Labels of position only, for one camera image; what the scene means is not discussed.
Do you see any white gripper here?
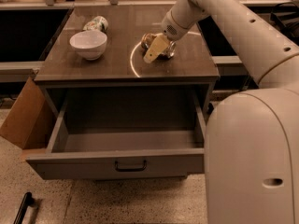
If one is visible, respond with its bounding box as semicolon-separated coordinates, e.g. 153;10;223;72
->
143;9;190;63

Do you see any crushed orange soda can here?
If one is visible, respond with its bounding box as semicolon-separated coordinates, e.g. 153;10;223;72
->
141;33;176;63

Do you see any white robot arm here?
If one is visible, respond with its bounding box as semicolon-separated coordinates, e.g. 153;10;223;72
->
144;0;299;224

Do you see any grey cabinet with wooden top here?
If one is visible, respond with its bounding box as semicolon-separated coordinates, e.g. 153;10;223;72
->
35;5;219;110

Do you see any open grey top drawer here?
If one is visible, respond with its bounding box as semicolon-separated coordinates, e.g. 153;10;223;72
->
26;88;206;180

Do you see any white ceramic bowl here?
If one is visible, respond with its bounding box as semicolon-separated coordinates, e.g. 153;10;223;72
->
69;30;107;61

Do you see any brown cardboard panel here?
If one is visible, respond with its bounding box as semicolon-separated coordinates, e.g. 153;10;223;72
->
0;77;55;149

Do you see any black drawer handle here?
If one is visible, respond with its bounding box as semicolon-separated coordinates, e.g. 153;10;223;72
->
114;161;148;173

